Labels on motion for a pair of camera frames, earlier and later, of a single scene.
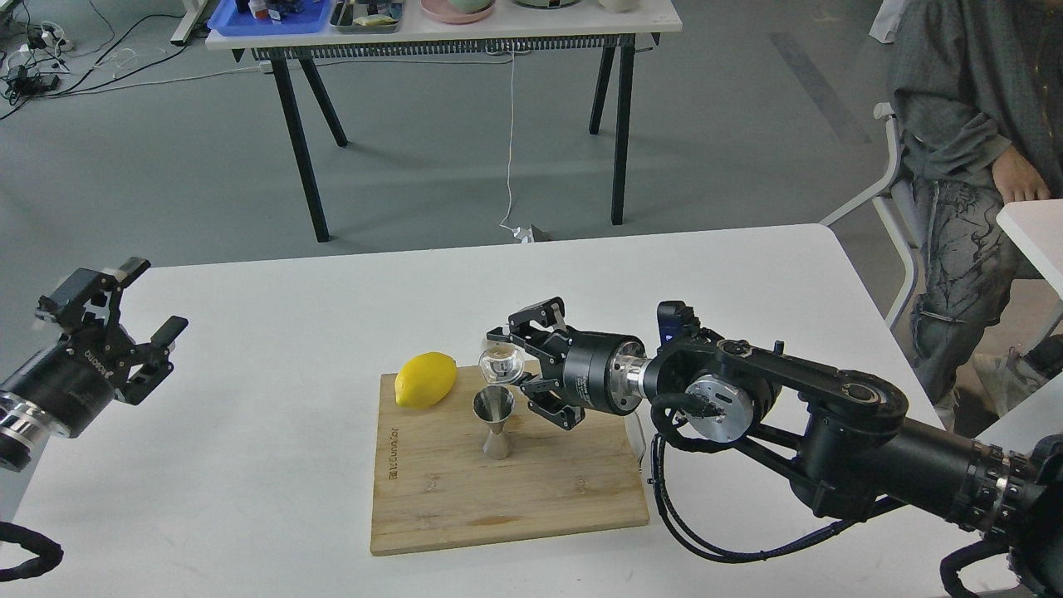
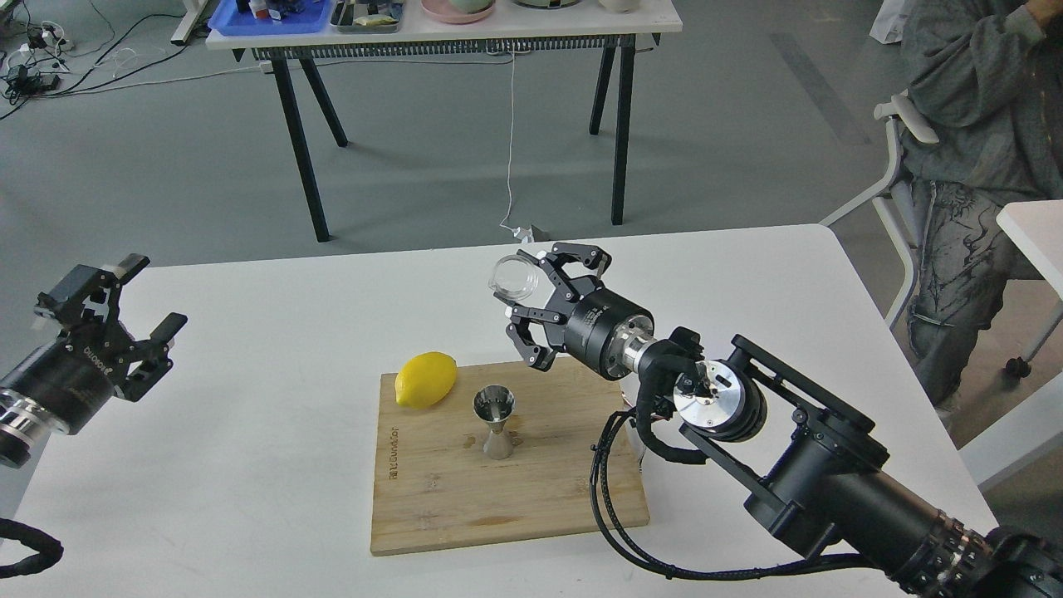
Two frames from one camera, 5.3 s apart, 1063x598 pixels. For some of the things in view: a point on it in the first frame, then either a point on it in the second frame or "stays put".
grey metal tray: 365,17 stays put
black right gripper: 604,371 -> 599,322
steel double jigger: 495,404 stays put
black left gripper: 71,384 stays put
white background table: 516,30 stays put
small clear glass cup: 501,362 -> 515,277
